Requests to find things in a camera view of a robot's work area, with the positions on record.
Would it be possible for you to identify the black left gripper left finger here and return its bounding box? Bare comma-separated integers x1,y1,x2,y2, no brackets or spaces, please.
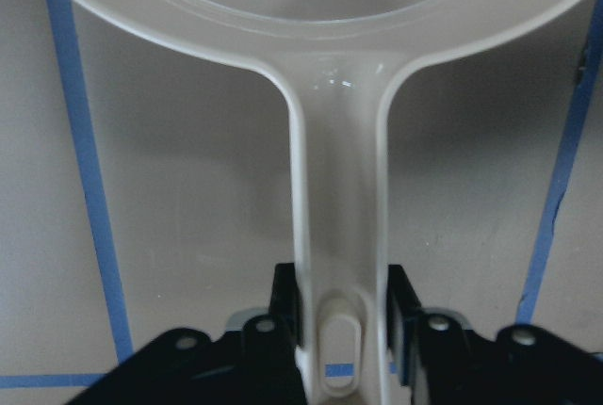
71,263,306,404

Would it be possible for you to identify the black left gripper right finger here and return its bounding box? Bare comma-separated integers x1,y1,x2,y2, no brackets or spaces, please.
386,265,602,404

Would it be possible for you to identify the beige plastic dustpan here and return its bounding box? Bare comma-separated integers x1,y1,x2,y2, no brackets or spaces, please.
74,0,579,404

